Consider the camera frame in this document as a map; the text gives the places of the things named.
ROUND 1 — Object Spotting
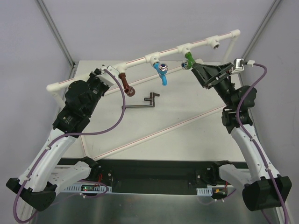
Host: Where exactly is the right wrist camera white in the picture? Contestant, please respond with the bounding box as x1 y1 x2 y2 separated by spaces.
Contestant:
231 58 255 74

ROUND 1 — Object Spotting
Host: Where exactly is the white cable duct board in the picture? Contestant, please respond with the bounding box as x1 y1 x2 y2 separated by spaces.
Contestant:
62 183 112 194
196 187 227 196

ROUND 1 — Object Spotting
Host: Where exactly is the green plastic water faucet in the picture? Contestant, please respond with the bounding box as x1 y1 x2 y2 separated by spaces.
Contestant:
181 52 196 70

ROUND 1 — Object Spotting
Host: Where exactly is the white PVC pipe frame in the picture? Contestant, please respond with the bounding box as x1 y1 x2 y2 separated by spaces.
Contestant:
46 29 241 163

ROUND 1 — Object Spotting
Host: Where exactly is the aluminium enclosure frame post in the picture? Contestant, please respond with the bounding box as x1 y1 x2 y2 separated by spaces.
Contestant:
35 0 76 68
241 0 284 59

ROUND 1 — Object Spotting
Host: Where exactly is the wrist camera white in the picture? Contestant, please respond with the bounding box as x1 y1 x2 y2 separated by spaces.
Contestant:
231 58 255 74
98 66 119 87

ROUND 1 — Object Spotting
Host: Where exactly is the blue plastic water faucet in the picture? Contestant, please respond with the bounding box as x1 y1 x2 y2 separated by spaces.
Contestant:
153 62 168 86

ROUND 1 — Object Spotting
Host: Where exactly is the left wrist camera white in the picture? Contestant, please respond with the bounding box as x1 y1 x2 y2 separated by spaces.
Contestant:
98 66 119 87

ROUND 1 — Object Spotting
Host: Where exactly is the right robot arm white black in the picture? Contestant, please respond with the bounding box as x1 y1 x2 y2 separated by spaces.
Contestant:
191 62 292 211

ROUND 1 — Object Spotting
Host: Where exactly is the grey metal long-spout faucet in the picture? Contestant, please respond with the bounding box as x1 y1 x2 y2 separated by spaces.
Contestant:
121 91 160 111

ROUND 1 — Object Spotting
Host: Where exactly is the left white cable duct board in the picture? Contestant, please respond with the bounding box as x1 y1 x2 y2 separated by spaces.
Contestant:
62 183 112 194

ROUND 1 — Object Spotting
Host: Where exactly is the aluminium enclosure frame post left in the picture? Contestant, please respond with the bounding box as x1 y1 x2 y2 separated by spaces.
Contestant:
35 0 76 68

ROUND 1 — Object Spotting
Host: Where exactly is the brown plastic water faucet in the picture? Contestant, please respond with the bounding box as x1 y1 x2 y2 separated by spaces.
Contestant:
118 72 135 97

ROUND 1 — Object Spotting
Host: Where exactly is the right white cable duct board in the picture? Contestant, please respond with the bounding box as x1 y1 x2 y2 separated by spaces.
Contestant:
196 187 227 196

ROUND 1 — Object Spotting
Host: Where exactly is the aluminium enclosure frame post right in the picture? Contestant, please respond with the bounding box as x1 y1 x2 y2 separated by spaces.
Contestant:
241 0 284 59

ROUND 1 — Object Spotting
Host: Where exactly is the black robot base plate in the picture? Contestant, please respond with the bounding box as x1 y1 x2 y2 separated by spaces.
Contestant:
44 156 242 196

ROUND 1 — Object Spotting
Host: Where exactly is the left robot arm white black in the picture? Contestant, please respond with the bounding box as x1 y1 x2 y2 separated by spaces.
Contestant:
6 69 119 215

